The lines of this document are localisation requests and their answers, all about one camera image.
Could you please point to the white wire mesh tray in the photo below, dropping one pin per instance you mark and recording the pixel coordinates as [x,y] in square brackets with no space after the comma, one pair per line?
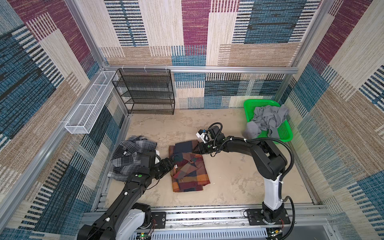
[87,112]

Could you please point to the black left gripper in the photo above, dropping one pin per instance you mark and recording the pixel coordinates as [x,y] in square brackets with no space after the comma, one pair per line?
[166,166]

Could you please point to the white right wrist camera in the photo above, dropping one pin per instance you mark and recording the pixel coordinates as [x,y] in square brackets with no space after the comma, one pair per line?
[204,135]

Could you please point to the green plastic basket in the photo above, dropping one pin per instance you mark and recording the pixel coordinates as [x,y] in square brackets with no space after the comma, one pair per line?
[284,130]

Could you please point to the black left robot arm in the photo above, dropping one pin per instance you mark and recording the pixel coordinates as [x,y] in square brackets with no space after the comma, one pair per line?
[125,215]

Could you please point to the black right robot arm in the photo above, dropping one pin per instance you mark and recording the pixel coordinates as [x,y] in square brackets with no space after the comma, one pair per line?
[269,160]

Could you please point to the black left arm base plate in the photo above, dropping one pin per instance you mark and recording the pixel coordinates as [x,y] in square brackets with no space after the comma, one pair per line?
[155,220]

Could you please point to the aluminium mounting rail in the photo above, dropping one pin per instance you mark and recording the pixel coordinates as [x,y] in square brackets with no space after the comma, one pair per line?
[312,222]

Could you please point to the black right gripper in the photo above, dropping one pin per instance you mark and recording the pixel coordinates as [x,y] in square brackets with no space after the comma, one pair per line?
[201,149]

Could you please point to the grey plaid long sleeve shirt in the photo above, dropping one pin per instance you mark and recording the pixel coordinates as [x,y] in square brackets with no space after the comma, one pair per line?
[127,157]

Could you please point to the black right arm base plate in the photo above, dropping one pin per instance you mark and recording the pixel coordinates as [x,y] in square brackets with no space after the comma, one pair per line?
[256,218]

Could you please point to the multicolour plaid long sleeve shirt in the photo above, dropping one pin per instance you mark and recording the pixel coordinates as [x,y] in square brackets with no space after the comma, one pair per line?
[189,173]

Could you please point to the black wire mesh shelf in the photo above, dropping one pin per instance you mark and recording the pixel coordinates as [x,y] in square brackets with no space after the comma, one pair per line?
[146,91]

